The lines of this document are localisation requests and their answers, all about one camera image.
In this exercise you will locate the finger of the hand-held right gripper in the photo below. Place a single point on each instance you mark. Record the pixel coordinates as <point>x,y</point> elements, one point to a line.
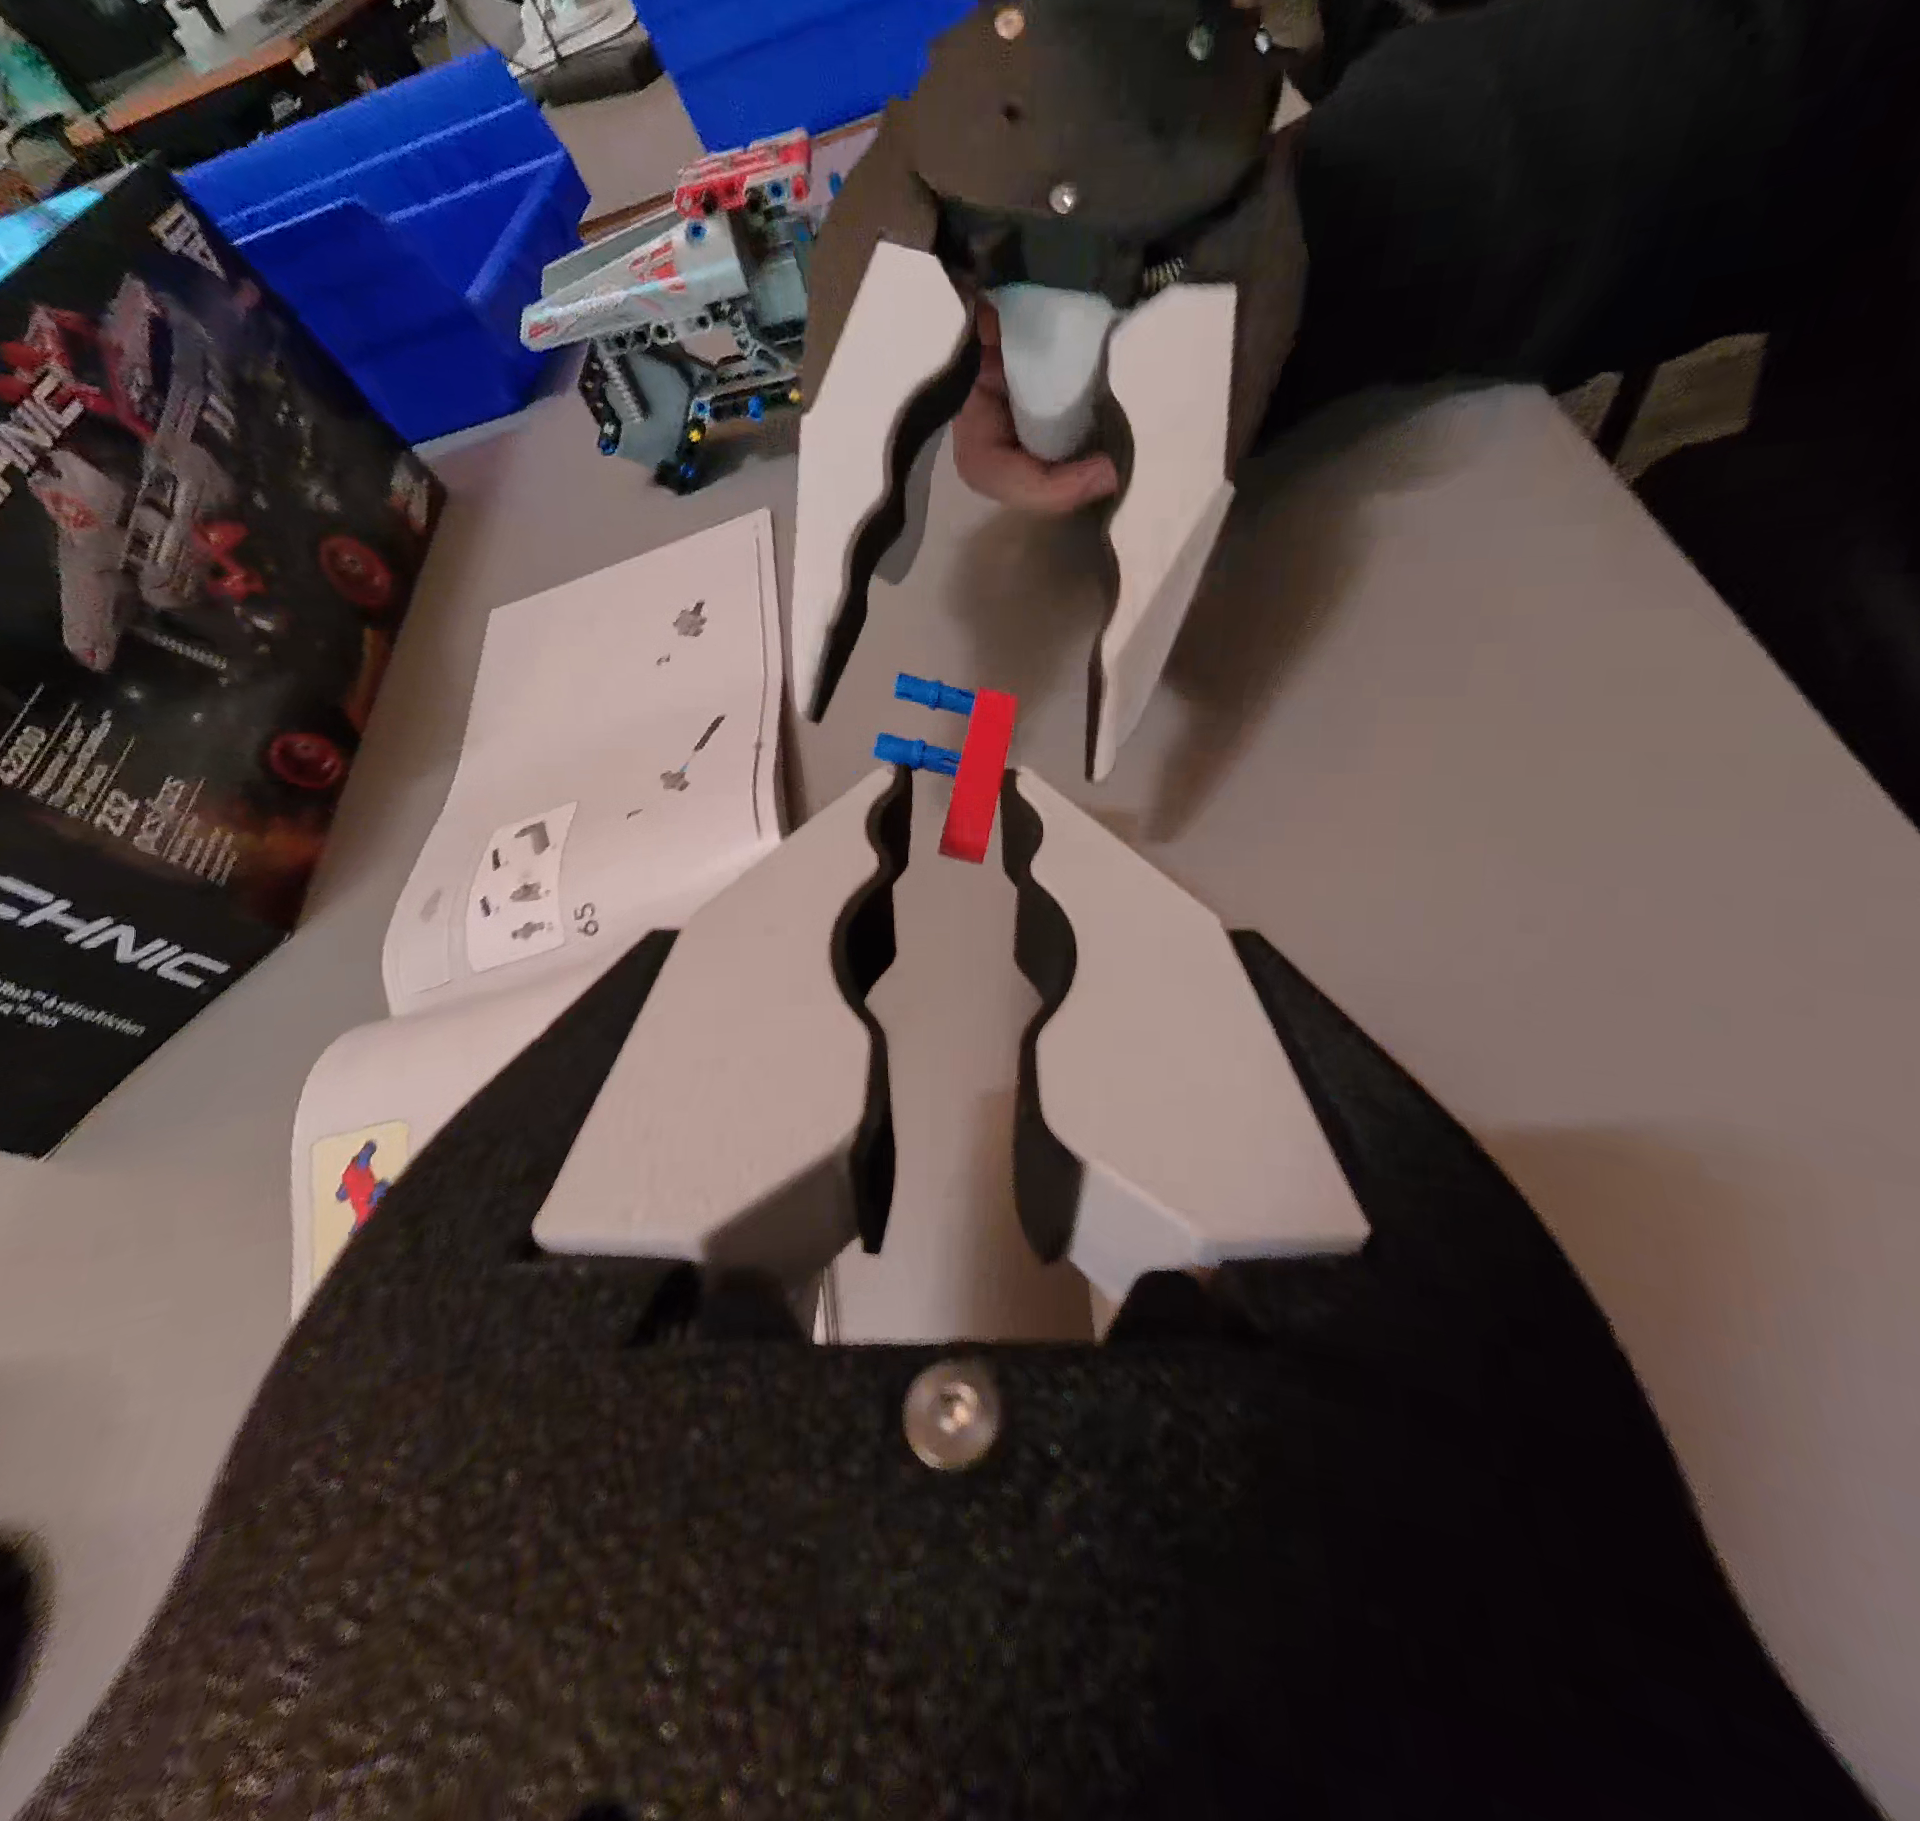
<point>1185,472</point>
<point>855,426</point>

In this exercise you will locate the red toy beam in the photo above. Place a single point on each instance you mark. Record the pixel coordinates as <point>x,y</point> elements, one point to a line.
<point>976,787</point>

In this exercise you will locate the blue toy pin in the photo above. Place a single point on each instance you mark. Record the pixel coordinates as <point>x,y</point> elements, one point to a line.
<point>930,693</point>
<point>915,753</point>

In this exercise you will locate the wooden table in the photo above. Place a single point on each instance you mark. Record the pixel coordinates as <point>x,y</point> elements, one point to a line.
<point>241,51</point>

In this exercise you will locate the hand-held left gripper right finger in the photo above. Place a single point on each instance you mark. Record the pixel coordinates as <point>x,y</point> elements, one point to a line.
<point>1185,1087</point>

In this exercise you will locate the part-built toy truck model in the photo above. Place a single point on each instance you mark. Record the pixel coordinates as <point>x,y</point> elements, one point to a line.
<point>706,307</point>

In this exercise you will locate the black toy set box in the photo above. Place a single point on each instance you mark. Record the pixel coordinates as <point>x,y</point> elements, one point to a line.
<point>165,622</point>

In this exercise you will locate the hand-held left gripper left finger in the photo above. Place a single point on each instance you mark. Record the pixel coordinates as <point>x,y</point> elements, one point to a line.
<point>720,1072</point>

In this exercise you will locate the open instruction booklet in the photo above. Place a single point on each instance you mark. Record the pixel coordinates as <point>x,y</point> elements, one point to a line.
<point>630,741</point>

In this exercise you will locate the grey desk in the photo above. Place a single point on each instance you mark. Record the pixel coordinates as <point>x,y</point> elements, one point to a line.
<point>1441,831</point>

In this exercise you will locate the person's right hand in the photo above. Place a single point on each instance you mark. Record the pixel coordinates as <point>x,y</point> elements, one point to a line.
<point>997,463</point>

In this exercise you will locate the blue plastic bin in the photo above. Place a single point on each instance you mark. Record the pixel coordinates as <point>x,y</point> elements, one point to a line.
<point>810,6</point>
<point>391,231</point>

